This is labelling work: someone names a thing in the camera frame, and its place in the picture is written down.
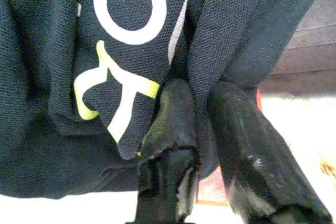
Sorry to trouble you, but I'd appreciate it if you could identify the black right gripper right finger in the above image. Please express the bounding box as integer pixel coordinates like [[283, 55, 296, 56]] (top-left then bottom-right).
[[209, 81, 334, 224]]

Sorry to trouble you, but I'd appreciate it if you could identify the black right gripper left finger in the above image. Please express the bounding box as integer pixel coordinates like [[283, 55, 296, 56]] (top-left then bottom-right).
[[135, 79, 201, 224]]

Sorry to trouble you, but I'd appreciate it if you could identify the black printed t-shirt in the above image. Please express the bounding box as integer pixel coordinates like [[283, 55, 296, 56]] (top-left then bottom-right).
[[0, 0, 330, 200]]

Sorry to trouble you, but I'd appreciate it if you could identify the dark grey fabric sofa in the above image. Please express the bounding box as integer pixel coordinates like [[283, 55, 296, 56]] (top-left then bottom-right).
[[259, 0, 336, 92]]

